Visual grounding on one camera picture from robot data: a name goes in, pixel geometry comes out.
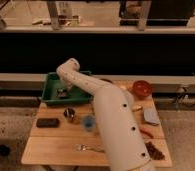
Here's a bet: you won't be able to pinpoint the small scrub brush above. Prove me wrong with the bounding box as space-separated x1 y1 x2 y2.
57 89 68 99

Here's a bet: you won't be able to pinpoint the green plastic tray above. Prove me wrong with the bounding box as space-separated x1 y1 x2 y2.
42 72 92 106

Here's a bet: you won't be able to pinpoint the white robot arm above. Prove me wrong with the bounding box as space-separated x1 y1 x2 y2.
56 58 156 171

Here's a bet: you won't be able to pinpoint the small metal cup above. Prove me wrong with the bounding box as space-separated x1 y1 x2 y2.
63 108 75 122

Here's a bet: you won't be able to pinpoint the dark purple bowl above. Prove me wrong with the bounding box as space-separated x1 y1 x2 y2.
101 78 113 84

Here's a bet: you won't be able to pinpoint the blue plastic cup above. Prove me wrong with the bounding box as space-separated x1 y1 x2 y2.
82 115 95 131

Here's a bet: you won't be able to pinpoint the black rectangular case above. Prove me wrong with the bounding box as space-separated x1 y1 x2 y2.
36 118 59 128

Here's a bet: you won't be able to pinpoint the yellow apple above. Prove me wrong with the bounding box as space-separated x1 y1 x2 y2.
120 85 127 90

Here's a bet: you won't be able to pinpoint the orange red bowl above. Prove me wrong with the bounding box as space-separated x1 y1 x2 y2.
132 80 152 98

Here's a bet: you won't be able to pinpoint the banana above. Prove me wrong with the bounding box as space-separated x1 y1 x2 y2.
132 106 143 112

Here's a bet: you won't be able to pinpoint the grey folded cloth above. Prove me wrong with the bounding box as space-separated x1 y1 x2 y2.
144 107 160 125

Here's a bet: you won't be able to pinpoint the black object on floor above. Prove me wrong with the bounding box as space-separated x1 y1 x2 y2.
0 145 10 156

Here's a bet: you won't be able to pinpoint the orange carrot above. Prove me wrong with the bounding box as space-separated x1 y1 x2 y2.
139 127 154 139

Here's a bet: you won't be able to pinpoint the bunch of dark grapes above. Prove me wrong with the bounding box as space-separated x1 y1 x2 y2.
146 142 165 160

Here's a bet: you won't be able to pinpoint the black cables at wall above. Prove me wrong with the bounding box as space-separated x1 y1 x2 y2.
173 84 195 111

